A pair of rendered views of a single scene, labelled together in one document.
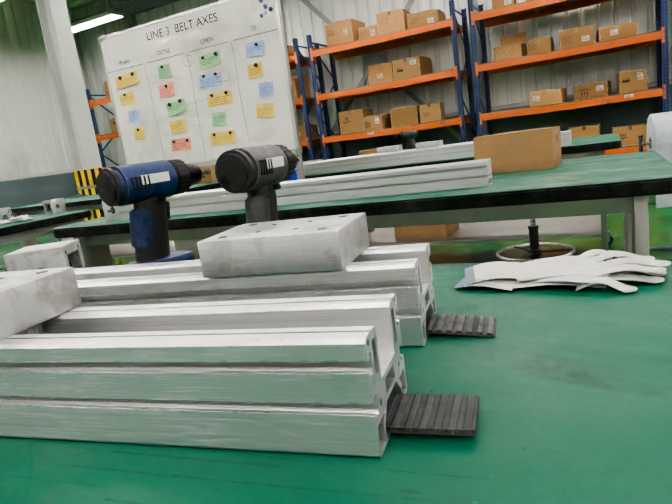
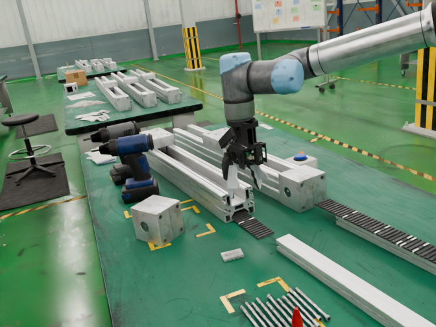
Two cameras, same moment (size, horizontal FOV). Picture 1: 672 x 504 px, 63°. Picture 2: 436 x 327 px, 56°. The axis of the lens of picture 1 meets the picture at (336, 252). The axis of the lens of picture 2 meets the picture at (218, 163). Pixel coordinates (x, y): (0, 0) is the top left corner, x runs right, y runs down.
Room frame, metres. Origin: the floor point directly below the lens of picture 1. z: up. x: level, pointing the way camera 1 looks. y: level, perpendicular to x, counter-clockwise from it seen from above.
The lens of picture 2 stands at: (1.58, 1.37, 1.33)
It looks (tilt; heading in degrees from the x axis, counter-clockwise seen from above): 20 degrees down; 225
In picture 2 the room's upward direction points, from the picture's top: 7 degrees counter-clockwise
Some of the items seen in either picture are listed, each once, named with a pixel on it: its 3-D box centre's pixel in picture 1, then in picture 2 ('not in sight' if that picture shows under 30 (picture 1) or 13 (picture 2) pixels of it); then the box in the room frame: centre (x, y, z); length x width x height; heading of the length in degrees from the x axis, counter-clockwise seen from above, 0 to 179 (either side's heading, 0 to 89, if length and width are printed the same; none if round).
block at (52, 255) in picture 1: (46, 273); (161, 217); (0.99, 0.53, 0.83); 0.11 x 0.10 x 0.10; 5
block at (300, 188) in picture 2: not in sight; (305, 186); (0.64, 0.78, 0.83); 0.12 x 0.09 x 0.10; 161
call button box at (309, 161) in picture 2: not in sight; (298, 167); (0.48, 0.66, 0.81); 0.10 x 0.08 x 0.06; 161
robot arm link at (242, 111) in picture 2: not in sight; (240, 109); (0.83, 0.73, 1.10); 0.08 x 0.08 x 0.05
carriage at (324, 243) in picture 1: (289, 255); (155, 141); (0.60, 0.05, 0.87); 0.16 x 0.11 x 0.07; 71
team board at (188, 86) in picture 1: (209, 161); not in sight; (3.86, 0.78, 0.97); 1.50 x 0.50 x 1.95; 63
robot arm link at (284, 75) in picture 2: not in sight; (278, 75); (0.80, 0.82, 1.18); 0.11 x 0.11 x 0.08; 11
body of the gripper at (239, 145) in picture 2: not in sight; (244, 141); (0.84, 0.73, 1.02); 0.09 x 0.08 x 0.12; 71
